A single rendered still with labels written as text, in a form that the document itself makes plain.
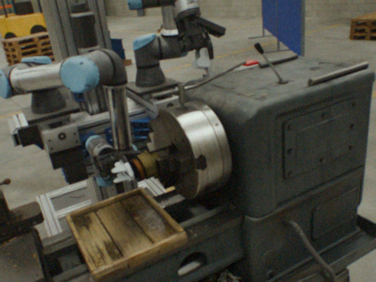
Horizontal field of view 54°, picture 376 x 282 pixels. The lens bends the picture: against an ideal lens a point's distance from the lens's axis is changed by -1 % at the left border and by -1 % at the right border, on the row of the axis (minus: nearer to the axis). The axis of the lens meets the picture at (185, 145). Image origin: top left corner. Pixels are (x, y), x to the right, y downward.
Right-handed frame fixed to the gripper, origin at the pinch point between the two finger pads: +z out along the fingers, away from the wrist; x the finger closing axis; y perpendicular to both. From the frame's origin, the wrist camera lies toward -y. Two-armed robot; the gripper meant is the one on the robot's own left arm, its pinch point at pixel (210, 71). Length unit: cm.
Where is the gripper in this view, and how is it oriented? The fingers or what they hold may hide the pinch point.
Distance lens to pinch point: 126.7
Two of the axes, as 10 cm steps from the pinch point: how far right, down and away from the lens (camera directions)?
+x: 4.2, 0.0, -9.1
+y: -8.7, 2.9, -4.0
